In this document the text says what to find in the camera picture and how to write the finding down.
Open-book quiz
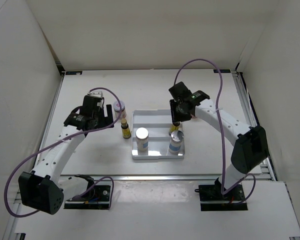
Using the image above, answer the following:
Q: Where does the small yellow-label bottle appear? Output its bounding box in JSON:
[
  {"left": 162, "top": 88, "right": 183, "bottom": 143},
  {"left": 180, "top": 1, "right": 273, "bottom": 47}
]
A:
[
  {"left": 120, "top": 118, "right": 131, "bottom": 139},
  {"left": 168, "top": 122, "right": 181, "bottom": 135}
]

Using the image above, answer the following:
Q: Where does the white silver-cap bottle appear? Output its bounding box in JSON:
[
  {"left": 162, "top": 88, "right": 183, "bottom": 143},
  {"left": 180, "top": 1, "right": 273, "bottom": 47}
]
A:
[
  {"left": 135, "top": 127, "right": 149, "bottom": 152},
  {"left": 168, "top": 130, "right": 184, "bottom": 154}
]

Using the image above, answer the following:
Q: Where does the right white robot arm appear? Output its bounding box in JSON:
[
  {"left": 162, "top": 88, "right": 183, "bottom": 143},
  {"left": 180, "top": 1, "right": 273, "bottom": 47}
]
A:
[{"left": 168, "top": 82, "right": 270, "bottom": 200}]

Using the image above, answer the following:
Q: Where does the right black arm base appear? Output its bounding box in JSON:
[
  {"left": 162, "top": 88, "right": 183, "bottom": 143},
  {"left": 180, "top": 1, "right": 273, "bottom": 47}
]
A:
[{"left": 194, "top": 184, "right": 248, "bottom": 212}]

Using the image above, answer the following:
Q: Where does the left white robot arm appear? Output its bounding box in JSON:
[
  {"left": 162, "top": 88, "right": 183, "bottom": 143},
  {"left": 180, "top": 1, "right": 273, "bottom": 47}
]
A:
[{"left": 18, "top": 91, "right": 114, "bottom": 215}]

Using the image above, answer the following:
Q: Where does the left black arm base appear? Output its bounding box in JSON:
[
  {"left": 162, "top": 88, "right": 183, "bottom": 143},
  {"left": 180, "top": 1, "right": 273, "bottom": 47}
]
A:
[{"left": 63, "top": 174, "right": 115, "bottom": 210}]

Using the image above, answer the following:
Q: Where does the white three-compartment tray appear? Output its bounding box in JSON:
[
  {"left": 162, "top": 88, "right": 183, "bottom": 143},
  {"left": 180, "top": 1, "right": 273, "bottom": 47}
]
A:
[{"left": 130, "top": 109, "right": 186, "bottom": 161}]

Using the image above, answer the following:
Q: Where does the right blue corner label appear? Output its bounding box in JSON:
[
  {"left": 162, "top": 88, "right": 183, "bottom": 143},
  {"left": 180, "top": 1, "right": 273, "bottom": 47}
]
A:
[{"left": 213, "top": 69, "right": 231, "bottom": 74}]

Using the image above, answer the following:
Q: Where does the blue corner label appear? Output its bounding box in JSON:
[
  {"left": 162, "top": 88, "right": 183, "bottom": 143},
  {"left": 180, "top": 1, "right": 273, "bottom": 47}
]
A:
[
  {"left": 65, "top": 71, "right": 83, "bottom": 76},
  {"left": 213, "top": 69, "right": 231, "bottom": 74}
]

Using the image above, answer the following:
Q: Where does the left blue corner label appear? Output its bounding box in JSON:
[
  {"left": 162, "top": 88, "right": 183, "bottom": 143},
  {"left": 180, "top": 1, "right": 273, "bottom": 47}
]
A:
[{"left": 65, "top": 71, "right": 83, "bottom": 76}]

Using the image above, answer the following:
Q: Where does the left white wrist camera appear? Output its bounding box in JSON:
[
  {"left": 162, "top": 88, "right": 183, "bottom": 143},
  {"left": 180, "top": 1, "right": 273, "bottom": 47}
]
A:
[{"left": 87, "top": 90, "right": 104, "bottom": 99}]

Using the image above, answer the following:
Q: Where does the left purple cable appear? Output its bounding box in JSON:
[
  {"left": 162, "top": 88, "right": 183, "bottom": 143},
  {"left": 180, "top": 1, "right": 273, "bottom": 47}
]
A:
[{"left": 3, "top": 87, "right": 123, "bottom": 218}]

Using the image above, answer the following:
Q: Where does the purple cable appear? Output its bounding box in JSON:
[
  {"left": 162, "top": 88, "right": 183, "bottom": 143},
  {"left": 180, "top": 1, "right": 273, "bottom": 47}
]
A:
[
  {"left": 173, "top": 58, "right": 257, "bottom": 204},
  {"left": 3, "top": 87, "right": 123, "bottom": 218}
]

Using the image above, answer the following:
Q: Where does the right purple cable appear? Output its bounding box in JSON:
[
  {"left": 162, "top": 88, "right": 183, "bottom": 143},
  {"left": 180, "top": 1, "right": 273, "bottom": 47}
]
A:
[{"left": 173, "top": 58, "right": 257, "bottom": 204}]

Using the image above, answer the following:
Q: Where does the aluminium front rail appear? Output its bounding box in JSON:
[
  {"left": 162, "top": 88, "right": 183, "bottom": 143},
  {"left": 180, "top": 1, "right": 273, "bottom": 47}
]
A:
[{"left": 27, "top": 174, "right": 261, "bottom": 182}]

